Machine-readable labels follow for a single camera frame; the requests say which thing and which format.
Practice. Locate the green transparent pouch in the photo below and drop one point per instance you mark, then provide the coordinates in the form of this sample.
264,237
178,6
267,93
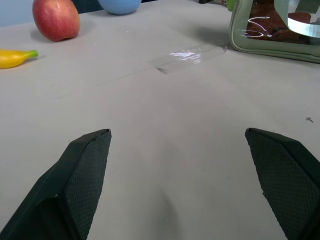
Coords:
262,47

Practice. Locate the clear adhesive tape strip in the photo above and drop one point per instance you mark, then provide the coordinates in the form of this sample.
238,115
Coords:
186,58

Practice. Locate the yellow toy banana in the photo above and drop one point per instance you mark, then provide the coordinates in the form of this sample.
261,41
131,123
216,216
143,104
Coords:
12,58

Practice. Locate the red apple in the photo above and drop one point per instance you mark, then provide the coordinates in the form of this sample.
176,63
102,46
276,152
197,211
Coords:
56,18

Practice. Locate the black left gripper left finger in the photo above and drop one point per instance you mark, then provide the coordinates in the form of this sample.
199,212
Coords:
62,190

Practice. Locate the blue ceramic bowl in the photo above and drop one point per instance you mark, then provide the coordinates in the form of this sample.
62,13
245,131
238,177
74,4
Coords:
119,5

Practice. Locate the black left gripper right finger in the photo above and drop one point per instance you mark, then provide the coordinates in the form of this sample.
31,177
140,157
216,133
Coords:
282,175

